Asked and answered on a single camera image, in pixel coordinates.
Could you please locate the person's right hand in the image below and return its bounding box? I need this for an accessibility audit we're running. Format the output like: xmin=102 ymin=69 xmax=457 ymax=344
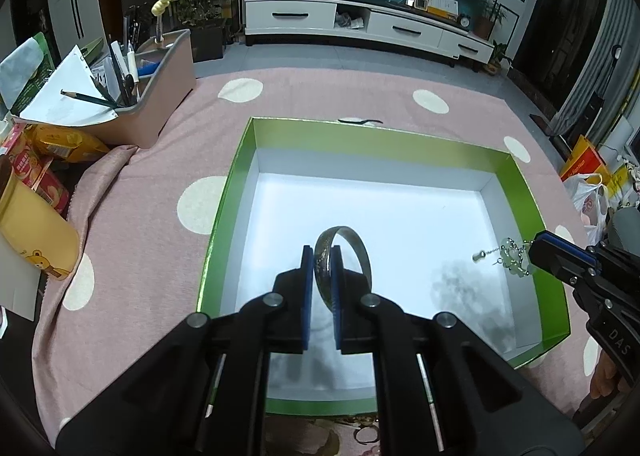
xmin=589 ymin=351 xmax=632 ymax=399

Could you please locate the yellow and red box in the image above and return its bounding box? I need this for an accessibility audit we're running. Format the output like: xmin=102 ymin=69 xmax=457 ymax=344
xmin=560 ymin=135 xmax=609 ymax=182

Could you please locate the potted plant in brown pot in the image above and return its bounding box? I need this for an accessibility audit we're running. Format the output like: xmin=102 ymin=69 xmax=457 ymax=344
xmin=474 ymin=0 xmax=507 ymax=40

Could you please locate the yellow desk calendar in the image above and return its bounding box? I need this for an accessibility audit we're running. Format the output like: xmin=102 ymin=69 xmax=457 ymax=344
xmin=425 ymin=0 xmax=460 ymax=20

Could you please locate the pink desk organizer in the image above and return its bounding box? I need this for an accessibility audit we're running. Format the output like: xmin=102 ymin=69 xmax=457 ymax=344
xmin=22 ymin=28 xmax=197 ymax=149

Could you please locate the white plastic bag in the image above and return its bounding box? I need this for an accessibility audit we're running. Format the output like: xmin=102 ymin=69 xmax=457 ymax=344
xmin=564 ymin=173 xmax=609 ymax=246

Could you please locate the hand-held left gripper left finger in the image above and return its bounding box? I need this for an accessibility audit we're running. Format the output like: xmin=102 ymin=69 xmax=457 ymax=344
xmin=55 ymin=245 xmax=315 ymax=456

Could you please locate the white tv cabinet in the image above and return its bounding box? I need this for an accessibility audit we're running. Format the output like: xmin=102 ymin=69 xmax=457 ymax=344
xmin=243 ymin=0 xmax=496 ymax=69

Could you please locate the pink polka dot tablecloth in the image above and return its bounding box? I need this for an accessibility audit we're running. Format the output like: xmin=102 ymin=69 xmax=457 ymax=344
xmin=32 ymin=63 xmax=603 ymax=456

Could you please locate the white paper sheet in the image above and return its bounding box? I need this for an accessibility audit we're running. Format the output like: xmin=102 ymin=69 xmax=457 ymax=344
xmin=19 ymin=44 xmax=119 ymax=127

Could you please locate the grey striped curtain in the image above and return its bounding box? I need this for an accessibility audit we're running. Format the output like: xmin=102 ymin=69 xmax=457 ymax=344
xmin=550 ymin=0 xmax=640 ymax=138

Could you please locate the green packet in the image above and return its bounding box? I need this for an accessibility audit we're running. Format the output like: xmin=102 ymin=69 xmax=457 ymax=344
xmin=0 ymin=33 xmax=56 ymax=115

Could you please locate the silver bangle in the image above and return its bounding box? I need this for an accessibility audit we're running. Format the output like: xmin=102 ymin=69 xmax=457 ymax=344
xmin=314 ymin=225 xmax=373 ymax=312

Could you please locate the yellow bear canister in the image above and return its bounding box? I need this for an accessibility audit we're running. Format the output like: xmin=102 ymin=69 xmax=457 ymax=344
xmin=0 ymin=156 xmax=81 ymax=282

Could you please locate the green cardboard box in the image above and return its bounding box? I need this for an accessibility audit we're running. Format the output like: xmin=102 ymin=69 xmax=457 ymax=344
xmin=196 ymin=117 xmax=572 ymax=417

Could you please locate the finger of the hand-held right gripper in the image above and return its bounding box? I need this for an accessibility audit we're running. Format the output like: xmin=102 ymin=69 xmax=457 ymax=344
xmin=535 ymin=231 xmax=640 ymax=277
xmin=529 ymin=237 xmax=608 ymax=309

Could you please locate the black planter with plants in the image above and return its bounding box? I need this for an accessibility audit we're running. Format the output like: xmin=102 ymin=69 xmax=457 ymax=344
xmin=175 ymin=0 xmax=237 ymax=63

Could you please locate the yellow bag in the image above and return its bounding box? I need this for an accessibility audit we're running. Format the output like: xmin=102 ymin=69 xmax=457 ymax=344
xmin=607 ymin=163 xmax=634 ymax=203

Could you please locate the white card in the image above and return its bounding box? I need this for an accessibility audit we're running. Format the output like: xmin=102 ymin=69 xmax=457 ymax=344
xmin=0 ymin=236 xmax=44 ymax=322

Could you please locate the yellow back scratcher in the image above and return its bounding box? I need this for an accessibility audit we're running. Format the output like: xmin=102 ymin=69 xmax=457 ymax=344
xmin=151 ymin=0 xmax=174 ymax=44

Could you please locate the yellow snack packet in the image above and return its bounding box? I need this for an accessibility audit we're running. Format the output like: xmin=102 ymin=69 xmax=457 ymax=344
xmin=25 ymin=123 xmax=111 ymax=163

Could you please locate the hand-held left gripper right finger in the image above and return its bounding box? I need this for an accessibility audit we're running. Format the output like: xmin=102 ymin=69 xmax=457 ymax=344
xmin=331 ymin=245 xmax=587 ymax=456

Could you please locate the white pen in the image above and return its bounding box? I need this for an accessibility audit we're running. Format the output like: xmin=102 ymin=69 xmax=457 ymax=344
xmin=127 ymin=48 xmax=139 ymax=98

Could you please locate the pale green bead pendant chain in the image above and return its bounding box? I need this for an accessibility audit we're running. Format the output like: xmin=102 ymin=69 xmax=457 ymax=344
xmin=472 ymin=236 xmax=536 ymax=278

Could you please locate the small floor potted plant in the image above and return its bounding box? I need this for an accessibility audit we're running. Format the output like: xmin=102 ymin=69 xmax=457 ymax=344
xmin=486 ymin=40 xmax=514 ymax=76

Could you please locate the red snack packet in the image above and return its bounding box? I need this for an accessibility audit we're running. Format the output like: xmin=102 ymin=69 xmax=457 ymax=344
xmin=0 ymin=123 xmax=71 ymax=215

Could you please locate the dark pencil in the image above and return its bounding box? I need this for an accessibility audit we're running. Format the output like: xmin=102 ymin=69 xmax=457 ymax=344
xmin=60 ymin=89 xmax=119 ymax=110
xmin=90 ymin=76 xmax=119 ymax=105

